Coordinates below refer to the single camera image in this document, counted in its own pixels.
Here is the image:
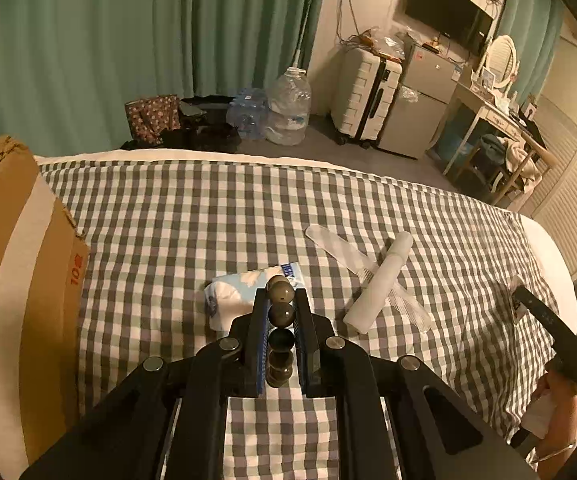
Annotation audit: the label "blue-wrapped water bottle pack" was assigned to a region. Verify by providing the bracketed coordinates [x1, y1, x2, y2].
[225, 88, 270, 142]

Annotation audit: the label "clear plastic comb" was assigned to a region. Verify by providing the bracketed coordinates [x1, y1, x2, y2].
[304, 224, 433, 333]

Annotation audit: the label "silver mini fridge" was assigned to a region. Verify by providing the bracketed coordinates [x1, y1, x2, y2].
[376, 41, 463, 162]

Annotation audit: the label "white tube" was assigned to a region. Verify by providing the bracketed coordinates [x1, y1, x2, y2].
[343, 231, 415, 334]

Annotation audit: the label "dark bead bracelet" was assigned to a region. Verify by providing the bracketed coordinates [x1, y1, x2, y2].
[265, 275, 298, 389]

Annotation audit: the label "white louvred wardrobe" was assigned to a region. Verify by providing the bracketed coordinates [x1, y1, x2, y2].
[505, 24, 577, 283]

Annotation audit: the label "hanging wall cable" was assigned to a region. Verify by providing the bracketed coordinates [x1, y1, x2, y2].
[337, 0, 367, 47]

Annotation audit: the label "wide green curtain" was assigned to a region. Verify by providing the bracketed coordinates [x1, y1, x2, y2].
[0, 0, 330, 157]

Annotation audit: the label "large clear water jug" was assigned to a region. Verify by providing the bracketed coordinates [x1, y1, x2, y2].
[265, 66, 313, 147]

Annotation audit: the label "white hard-shell suitcase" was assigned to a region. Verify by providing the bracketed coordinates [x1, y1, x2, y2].
[329, 46, 404, 149]

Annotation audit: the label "brown floral bag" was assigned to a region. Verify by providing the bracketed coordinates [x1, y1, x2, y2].
[124, 94, 182, 147]

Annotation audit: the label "brown cardboard box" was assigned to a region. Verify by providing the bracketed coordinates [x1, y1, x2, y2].
[0, 135, 92, 477]

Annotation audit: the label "white oval vanity mirror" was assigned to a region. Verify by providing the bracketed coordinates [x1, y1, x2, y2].
[477, 35, 520, 97]

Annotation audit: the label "blue and white tissue pack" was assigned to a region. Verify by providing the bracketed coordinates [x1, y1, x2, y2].
[202, 261, 304, 334]

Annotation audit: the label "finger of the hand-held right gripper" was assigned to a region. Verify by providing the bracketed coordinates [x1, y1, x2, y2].
[513, 284, 577, 395]

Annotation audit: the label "wooden chair with clothes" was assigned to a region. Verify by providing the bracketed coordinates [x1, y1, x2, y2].
[461, 131, 537, 203]

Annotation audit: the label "black bag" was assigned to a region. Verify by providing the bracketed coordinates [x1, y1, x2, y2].
[120, 94, 242, 152]

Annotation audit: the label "narrow green curtain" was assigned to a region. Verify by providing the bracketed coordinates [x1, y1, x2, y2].
[493, 0, 567, 107]

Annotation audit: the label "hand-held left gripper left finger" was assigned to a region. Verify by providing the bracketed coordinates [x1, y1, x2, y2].
[18, 289, 270, 480]

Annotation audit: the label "person's right hand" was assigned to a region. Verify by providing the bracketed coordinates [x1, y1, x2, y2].
[537, 362, 577, 458]

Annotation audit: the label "white dressing table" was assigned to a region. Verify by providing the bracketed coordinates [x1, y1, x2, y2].
[440, 81, 555, 207]

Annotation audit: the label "black wall television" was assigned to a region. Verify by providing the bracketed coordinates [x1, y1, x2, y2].
[405, 0, 495, 57]

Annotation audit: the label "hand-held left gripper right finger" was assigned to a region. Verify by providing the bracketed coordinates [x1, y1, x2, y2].
[295, 289, 540, 480]

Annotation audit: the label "clear plastic bags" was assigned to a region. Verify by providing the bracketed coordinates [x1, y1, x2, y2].
[367, 26, 405, 62]

